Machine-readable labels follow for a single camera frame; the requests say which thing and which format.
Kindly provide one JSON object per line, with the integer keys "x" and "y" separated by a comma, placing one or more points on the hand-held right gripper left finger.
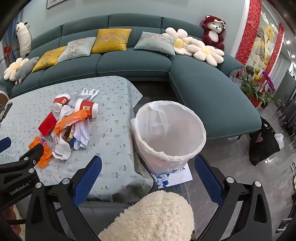
{"x": 89, "y": 179}

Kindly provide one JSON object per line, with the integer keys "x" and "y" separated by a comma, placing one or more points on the small yellow embroidered cushion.
{"x": 48, "y": 58}

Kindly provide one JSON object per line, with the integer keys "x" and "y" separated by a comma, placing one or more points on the green potted plant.
{"x": 252, "y": 88}

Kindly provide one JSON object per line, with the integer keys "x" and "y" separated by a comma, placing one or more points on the red paper wall decoration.
{"x": 248, "y": 30}
{"x": 275, "y": 48}

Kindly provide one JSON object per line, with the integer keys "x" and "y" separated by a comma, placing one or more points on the white sock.
{"x": 62, "y": 149}
{"x": 66, "y": 112}

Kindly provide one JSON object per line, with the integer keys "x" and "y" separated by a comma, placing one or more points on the long white plush toy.
{"x": 23, "y": 39}

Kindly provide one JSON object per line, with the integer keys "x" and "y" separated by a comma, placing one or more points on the red bear plush toy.
{"x": 212, "y": 30}

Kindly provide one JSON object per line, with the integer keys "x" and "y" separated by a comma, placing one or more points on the small red paper cup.
{"x": 61, "y": 100}

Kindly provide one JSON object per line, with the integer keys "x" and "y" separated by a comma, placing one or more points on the white cloth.
{"x": 82, "y": 134}

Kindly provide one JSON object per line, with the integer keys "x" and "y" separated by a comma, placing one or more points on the grey plush toy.
{"x": 25, "y": 69}

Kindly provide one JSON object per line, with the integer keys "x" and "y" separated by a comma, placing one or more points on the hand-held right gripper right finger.
{"x": 207, "y": 178}

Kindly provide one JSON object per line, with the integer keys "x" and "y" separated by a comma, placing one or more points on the floral pale blue tablecloth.
{"x": 111, "y": 111}

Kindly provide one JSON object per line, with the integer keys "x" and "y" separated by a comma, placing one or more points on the gold and black packet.
{"x": 69, "y": 136}

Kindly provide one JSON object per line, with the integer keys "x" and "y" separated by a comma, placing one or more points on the picture frame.
{"x": 55, "y": 3}

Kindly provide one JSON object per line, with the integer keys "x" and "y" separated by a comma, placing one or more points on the teal fabric sofa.
{"x": 129, "y": 62}

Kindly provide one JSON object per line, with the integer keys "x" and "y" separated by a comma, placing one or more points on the purple orchid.
{"x": 268, "y": 81}

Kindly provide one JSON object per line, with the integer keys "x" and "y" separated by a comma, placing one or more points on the white plastic bag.
{"x": 279, "y": 140}

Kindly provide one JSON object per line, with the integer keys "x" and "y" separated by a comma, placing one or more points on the pale blue embroidered cushion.
{"x": 76, "y": 48}
{"x": 155, "y": 42}

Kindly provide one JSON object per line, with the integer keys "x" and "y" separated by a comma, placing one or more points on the dark dining chair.
{"x": 286, "y": 92}

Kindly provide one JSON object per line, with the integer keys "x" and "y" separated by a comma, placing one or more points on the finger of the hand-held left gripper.
{"x": 4, "y": 144}
{"x": 34, "y": 155}

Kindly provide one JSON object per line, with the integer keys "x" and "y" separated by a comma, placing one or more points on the red packet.
{"x": 47, "y": 125}

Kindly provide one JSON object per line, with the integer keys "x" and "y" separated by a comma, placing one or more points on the cream fluffy cloth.
{"x": 148, "y": 217}

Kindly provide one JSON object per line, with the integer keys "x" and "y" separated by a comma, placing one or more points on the yellow gourd ornament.
{"x": 257, "y": 74}

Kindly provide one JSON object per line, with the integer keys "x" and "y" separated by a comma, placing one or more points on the white daisy cushion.
{"x": 179, "y": 42}
{"x": 15, "y": 67}
{"x": 205, "y": 52}

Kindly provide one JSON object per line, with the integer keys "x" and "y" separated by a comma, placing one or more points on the blue wrapper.
{"x": 73, "y": 143}

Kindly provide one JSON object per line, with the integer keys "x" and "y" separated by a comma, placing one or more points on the bin with white liner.
{"x": 171, "y": 143}

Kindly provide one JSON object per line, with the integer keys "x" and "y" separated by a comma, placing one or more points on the large yellow embroidered cushion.
{"x": 111, "y": 40}

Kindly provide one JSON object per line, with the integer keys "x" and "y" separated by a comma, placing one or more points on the gold tree wall mural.
{"x": 266, "y": 34}

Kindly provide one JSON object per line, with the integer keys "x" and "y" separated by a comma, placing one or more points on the black bag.
{"x": 263, "y": 143}

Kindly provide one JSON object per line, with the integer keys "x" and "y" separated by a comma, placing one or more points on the large red paper cup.
{"x": 86, "y": 107}

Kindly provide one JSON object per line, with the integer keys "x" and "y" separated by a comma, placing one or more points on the orange plastic bag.
{"x": 69, "y": 120}
{"x": 45, "y": 155}

